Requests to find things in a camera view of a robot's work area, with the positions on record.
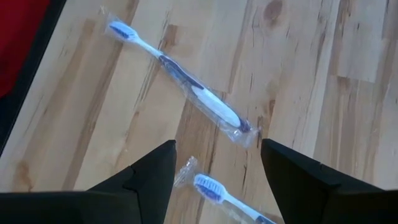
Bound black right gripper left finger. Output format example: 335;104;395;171
0;139;177;224

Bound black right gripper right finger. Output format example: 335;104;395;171
260;139;398;224

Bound purple white toothbrush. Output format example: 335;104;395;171
99;6;261;149
174;155;277;224

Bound person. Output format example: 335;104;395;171
0;0;52;99

